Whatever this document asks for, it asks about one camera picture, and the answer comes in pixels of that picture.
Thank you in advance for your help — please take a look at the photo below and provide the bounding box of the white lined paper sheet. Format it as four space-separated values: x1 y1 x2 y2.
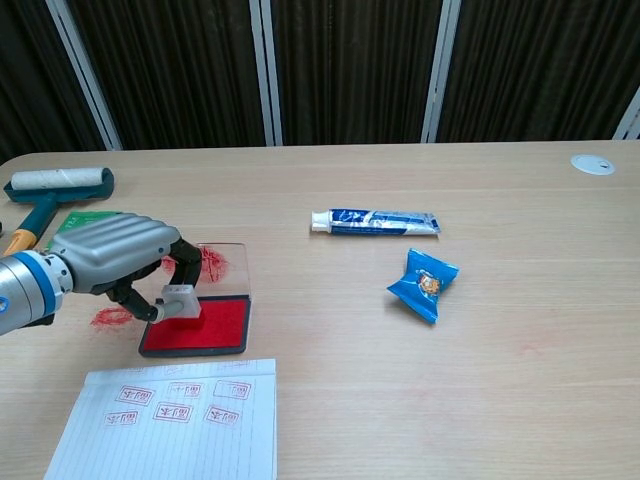
43 357 279 480

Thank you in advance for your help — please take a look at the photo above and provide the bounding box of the white and red stamp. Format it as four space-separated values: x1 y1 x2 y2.
160 283 202 331

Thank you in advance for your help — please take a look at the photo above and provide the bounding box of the grey round cable grommet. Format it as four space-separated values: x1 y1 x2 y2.
570 153 616 176

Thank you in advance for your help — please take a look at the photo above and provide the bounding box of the grey partition post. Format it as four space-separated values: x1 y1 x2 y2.
612 85 640 141
44 0 124 151
420 0 462 145
248 0 284 147

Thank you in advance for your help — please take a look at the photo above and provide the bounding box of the blue snack packet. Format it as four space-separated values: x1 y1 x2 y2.
385 247 461 325

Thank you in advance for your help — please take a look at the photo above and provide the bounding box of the red ink pad case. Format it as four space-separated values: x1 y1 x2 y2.
138 242 253 358

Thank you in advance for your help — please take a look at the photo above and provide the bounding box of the green sachet packet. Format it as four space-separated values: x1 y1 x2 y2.
58 210 124 232

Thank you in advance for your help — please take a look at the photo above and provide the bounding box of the blue white toothpaste tube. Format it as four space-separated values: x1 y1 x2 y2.
310 208 443 237

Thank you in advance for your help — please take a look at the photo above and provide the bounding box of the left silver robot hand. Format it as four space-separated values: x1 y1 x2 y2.
48 212 204 324

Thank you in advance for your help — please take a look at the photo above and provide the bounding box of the dark partition panel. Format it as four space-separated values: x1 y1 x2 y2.
438 0 640 144
67 0 266 150
0 0 107 164
269 0 445 147

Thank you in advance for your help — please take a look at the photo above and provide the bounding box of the teal lint roller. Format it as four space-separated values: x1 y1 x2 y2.
2 166 116 259

